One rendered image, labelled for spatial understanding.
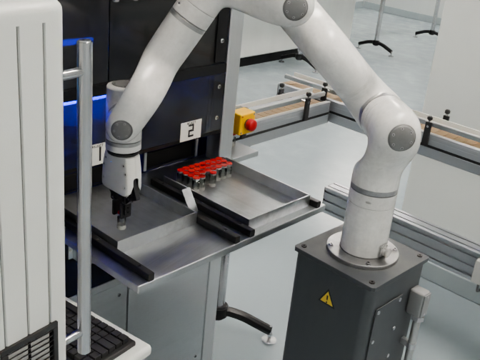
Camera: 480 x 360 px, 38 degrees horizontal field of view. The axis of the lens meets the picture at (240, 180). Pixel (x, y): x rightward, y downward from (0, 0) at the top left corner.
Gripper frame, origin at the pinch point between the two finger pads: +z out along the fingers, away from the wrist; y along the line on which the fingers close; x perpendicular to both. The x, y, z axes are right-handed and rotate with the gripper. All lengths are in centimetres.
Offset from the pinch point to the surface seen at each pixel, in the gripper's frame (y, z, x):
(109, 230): -4.1, 7.9, -0.4
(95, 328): 21.1, 13.3, -22.9
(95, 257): 4.2, 8.2, -10.8
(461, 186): 4, 44, 192
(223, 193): -2.6, 7.9, 39.5
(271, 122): -31, 5, 92
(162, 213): -3.1, 7.9, 16.3
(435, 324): 21, 96, 159
